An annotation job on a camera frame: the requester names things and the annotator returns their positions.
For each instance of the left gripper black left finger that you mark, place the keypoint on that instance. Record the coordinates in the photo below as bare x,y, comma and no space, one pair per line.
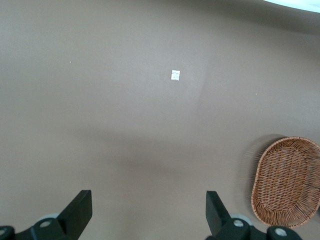
72,220

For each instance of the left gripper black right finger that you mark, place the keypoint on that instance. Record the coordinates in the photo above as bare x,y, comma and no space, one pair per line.
220,220

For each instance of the brown wicker basket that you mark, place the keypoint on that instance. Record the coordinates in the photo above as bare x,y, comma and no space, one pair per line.
282,182

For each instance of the small tape piece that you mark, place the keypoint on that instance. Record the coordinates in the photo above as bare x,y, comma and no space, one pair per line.
175,75

